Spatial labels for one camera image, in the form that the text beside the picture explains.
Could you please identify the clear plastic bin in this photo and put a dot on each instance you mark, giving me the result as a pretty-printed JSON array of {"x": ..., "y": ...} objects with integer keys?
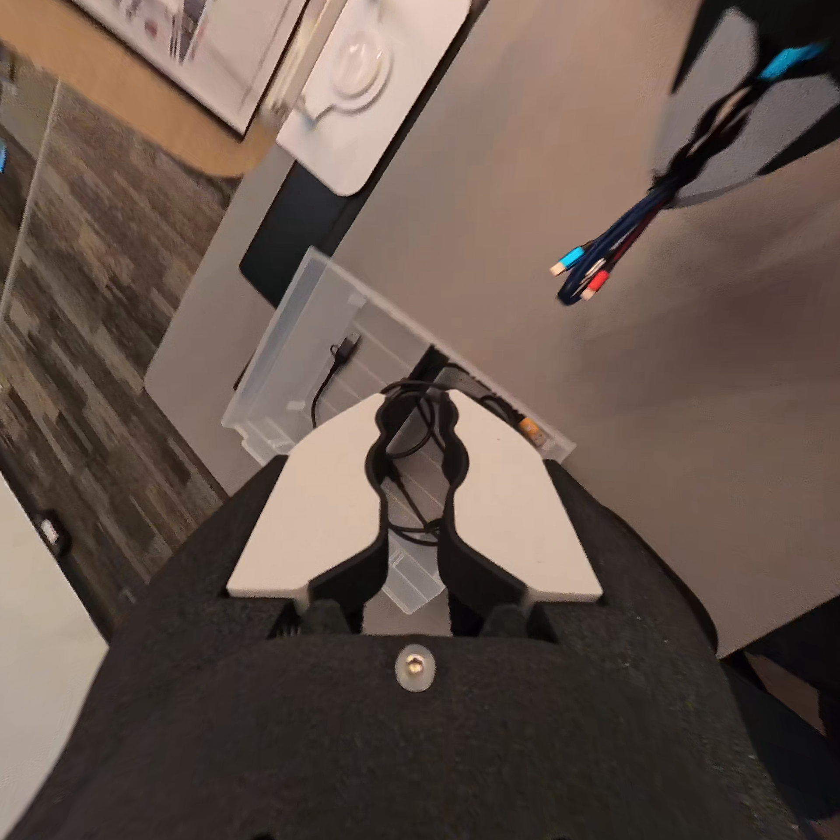
[{"x": 289, "y": 342}]

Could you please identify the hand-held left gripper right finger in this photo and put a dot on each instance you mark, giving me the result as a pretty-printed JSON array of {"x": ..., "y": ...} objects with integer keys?
[{"x": 519, "y": 525}]

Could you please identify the instruction poster board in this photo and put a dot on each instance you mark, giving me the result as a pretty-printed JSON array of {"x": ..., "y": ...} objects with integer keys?
[{"x": 144, "y": 66}]

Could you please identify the dark flat desk mat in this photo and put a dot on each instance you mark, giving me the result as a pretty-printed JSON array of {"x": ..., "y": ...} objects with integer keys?
[{"x": 296, "y": 236}]

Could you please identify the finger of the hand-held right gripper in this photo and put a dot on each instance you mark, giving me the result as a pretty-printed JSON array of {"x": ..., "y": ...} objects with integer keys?
[
  {"x": 774, "y": 158},
  {"x": 716, "y": 92}
]

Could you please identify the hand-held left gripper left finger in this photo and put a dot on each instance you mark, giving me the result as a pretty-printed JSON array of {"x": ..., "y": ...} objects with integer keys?
[{"x": 314, "y": 525}]

